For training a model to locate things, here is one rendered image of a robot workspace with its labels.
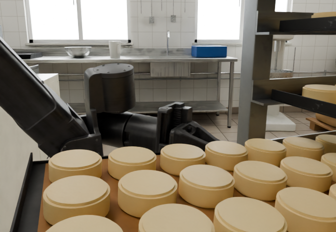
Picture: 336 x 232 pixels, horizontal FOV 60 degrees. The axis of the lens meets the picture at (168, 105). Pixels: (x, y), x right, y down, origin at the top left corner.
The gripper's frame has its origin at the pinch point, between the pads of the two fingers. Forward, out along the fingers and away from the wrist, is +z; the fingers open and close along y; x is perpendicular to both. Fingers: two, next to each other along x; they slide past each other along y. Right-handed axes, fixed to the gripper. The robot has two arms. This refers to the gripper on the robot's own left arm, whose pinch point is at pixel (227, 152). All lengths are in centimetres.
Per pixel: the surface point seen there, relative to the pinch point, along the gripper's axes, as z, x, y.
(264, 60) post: 2.5, -5.3, -12.1
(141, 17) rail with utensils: -202, -323, -44
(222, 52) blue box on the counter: -87, -331, -5
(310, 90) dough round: 8.6, -3.1, -9.1
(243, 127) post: 0.8, -5.3, -2.4
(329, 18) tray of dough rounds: 9.1, 0.4, -17.3
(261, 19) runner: 1.6, -4.1, -17.4
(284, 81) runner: 5.3, -7.6, -9.4
